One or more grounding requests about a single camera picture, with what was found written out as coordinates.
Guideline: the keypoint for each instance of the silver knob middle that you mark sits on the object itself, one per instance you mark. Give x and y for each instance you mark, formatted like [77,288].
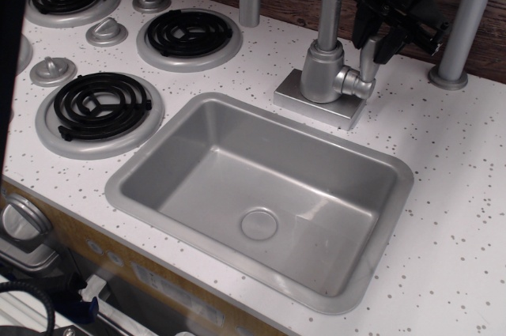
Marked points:
[109,32]

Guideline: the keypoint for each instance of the silver faucet lever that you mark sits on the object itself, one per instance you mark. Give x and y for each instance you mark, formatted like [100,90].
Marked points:
[360,83]

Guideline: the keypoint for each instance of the silver oven handle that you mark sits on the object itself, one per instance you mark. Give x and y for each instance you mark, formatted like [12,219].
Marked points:
[40,261]

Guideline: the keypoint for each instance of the back left stove burner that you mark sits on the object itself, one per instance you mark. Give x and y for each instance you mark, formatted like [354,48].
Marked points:
[68,13]

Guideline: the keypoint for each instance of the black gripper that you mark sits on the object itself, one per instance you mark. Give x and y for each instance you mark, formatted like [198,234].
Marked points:
[409,21]

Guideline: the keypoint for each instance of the back right stove burner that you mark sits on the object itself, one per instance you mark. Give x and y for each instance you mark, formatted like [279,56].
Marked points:
[188,40]

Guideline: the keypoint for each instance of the silver oven dial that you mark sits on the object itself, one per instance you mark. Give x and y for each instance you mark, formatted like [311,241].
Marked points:
[23,224]

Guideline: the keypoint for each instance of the left edge stove burner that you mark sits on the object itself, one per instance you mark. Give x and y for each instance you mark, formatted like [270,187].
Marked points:
[25,54]

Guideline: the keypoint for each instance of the silver knob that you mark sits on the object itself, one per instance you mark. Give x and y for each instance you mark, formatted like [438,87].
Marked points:
[109,32]
[150,6]
[53,72]

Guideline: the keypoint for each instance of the grey sink basin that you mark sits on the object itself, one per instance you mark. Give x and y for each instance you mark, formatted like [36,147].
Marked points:
[304,212]

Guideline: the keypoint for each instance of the silver knob front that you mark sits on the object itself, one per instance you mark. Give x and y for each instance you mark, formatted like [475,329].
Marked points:
[53,72]

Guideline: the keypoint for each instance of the silver toy faucet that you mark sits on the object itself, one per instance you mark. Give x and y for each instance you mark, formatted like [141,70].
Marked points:
[310,91]

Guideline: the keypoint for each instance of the silver knob back right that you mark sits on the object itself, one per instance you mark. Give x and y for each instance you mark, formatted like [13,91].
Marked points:
[150,6]

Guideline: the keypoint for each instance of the grey support pole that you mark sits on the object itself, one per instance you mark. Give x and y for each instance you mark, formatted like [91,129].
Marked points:
[450,74]

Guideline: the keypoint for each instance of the front right stove burner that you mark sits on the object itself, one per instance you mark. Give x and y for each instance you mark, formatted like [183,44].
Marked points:
[100,115]

